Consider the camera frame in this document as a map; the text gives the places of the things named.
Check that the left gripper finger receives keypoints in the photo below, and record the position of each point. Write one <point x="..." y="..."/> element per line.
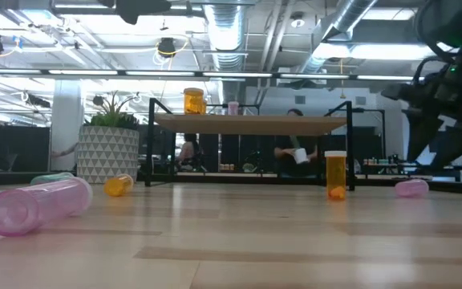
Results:
<point x="139" y="8"/>

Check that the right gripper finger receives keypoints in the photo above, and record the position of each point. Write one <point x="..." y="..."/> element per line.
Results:
<point x="419" y="132"/>
<point x="459" y="146"/>

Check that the pink medicine bottle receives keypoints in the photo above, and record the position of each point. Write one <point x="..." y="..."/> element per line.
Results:
<point x="38" y="206"/>
<point x="233" y="109"/>
<point x="411" y="188"/>

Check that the small orange medicine bottle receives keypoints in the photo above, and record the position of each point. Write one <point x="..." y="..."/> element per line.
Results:
<point x="335" y="176"/>
<point x="118" y="186"/>

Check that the green medicine bottle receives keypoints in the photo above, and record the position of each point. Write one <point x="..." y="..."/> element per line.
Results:
<point x="50" y="177"/>

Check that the wooden shelf black legs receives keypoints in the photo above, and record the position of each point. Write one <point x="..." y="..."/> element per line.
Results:
<point x="251" y="124"/>

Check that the long LED light bar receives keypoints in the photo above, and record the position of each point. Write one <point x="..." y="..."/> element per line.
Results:
<point x="94" y="72"/>

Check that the white cup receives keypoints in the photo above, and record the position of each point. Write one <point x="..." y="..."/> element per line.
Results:
<point x="301" y="155"/>

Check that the person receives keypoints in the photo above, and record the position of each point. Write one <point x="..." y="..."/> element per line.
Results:
<point x="287" y="160"/>
<point x="191" y="154"/>

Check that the succulent in patterned pot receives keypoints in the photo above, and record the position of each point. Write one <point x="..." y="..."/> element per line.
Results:
<point x="106" y="154"/>

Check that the silver ventilation duct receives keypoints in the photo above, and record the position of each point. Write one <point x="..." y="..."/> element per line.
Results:
<point x="347" y="16"/>
<point x="225" y="32"/>

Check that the black aluminium rig frame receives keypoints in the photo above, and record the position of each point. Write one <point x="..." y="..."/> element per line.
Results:
<point x="6" y="178"/>

